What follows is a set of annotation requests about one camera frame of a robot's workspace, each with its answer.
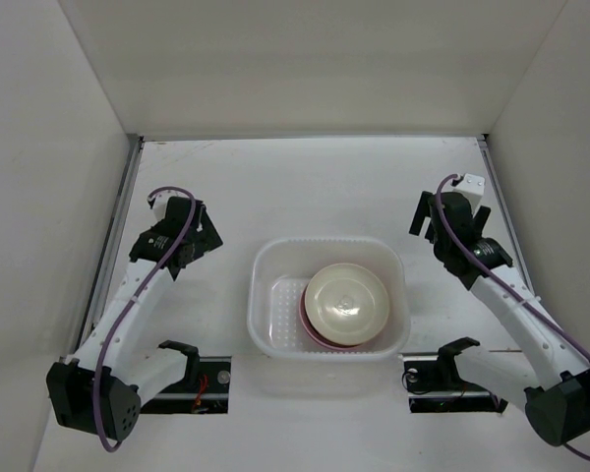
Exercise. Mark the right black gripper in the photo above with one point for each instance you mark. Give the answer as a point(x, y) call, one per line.
point(421, 216)

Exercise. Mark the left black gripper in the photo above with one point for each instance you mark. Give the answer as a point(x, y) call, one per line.
point(207, 238)

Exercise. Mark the cream plate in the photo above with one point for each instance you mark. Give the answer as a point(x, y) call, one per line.
point(346, 304)

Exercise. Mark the pink plate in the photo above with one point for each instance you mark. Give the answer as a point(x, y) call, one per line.
point(314, 334)

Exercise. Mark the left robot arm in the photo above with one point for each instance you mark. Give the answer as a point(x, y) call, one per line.
point(101, 388)

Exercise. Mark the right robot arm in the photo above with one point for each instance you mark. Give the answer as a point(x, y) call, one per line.
point(554, 390)

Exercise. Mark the white plastic bin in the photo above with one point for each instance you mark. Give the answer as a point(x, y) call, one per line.
point(281, 272)

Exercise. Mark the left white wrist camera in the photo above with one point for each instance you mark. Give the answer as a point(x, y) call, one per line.
point(158, 204)

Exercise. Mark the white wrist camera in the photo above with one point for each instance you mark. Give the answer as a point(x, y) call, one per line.
point(471, 187)
point(158, 204)

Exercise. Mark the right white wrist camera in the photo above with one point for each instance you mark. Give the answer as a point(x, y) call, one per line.
point(471, 187)

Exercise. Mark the right aluminium rail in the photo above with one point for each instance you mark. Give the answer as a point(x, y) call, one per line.
point(495, 182)

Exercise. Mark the aluminium rail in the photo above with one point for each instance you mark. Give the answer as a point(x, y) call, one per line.
point(495, 182)
point(111, 243)

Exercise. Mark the left aluminium rail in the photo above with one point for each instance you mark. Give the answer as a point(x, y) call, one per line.
point(111, 243)

